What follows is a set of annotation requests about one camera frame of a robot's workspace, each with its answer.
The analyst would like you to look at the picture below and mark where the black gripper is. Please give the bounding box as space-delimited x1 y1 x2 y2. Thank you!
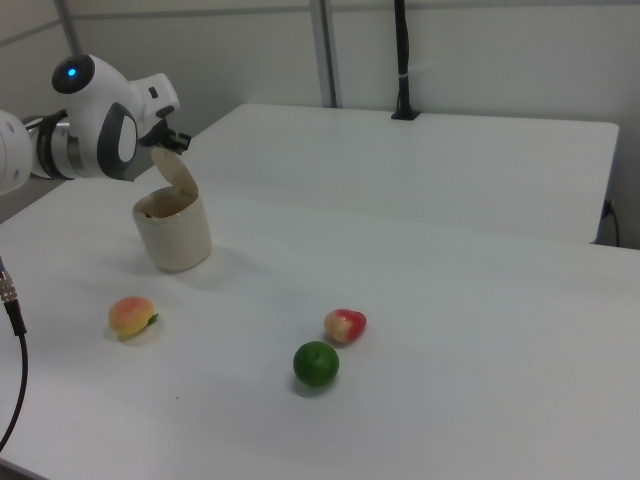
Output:
137 106 194 154

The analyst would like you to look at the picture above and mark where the beige hinged bin lid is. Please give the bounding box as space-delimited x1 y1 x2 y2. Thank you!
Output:
150 146 199 202

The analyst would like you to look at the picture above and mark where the beige plastic garbage bin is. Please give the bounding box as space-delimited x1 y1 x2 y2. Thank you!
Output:
131 146 213 274

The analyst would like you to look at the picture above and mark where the orange yellow toy peach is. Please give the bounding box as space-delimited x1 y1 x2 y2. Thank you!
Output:
108 296 160 343

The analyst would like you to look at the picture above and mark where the red bitten toy apple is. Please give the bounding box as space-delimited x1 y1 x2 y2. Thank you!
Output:
323 308 368 346

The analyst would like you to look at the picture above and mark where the green toy lime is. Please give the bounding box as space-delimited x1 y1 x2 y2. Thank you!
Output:
292 340 341 388

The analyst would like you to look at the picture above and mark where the grey aluminium partition post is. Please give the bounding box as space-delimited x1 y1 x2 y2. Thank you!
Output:
308 0 345 109

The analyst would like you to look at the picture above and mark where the black camera stand pole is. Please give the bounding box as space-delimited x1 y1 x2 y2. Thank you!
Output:
390 0 422 122

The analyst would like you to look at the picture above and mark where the black cable with metal connector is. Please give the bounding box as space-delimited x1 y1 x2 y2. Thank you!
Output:
0 255 30 454

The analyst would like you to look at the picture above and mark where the thin dark wall cable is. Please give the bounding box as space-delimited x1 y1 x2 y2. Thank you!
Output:
601 198 622 247

